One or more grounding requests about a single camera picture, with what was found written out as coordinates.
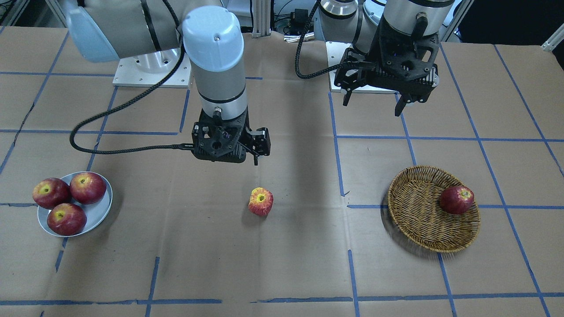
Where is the red apple on plate back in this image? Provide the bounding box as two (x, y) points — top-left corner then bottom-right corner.
(69, 171), (107, 205)
(32, 178), (72, 210)

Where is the grey plate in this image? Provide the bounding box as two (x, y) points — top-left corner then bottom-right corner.
(37, 171), (113, 237)

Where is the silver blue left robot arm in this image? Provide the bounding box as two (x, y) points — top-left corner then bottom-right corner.
(313, 0), (454, 116)

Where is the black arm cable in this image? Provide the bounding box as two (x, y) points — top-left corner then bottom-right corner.
(294, 0), (353, 80)
(69, 0), (194, 155)

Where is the red apple on plate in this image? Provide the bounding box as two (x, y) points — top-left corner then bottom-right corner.
(32, 178), (72, 210)
(69, 171), (107, 205)
(47, 203), (87, 236)

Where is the round woven wicker basket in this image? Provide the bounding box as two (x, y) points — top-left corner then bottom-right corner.
(387, 165), (481, 253)

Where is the red apple on plate front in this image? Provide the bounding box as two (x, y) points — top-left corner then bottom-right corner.
(47, 203), (87, 236)

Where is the red yellow apple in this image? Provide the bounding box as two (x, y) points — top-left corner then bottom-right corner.
(248, 187), (274, 217)

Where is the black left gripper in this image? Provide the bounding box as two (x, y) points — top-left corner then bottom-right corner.
(334, 18), (439, 117)

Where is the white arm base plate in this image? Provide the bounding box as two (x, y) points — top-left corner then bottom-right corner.
(113, 48), (191, 88)
(325, 41), (397, 94)

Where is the dark red apple in basket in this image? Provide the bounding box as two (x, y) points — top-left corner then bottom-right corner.
(439, 185), (474, 215)

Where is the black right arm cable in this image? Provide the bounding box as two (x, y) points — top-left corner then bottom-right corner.
(69, 0), (194, 155)

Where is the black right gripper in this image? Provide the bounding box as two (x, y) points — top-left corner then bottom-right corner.
(192, 110), (271, 166)

